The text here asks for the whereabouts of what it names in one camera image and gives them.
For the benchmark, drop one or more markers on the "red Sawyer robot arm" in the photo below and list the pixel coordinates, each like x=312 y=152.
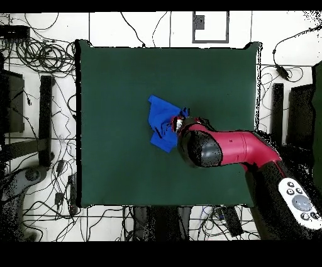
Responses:
x=241 y=148

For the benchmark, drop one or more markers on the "black cabinet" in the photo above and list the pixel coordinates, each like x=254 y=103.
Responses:
x=300 y=118
x=15 y=105

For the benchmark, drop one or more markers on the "grey square floor frame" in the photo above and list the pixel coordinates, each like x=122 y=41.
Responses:
x=198 y=22

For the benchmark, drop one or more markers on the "black power strip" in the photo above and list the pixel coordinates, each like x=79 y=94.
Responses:
x=232 y=221
x=73 y=194

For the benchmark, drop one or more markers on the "long black stand bar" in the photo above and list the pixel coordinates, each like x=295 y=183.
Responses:
x=278 y=108
x=45 y=121

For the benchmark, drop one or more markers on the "black electronics box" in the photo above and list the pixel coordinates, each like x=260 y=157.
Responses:
x=13 y=32

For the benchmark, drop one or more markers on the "blue shirt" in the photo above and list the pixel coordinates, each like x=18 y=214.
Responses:
x=161 y=113

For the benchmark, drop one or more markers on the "grey stand foot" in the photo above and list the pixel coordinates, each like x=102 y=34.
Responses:
x=15 y=186

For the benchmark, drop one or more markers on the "dark green table cloth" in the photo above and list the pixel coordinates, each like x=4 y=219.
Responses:
x=125 y=176

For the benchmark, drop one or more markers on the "black power adapter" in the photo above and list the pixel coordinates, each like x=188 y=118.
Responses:
x=281 y=71

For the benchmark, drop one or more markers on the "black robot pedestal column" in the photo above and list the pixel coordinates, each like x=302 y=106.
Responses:
x=161 y=224

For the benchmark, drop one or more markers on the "small black adapter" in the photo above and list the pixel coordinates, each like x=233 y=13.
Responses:
x=58 y=199

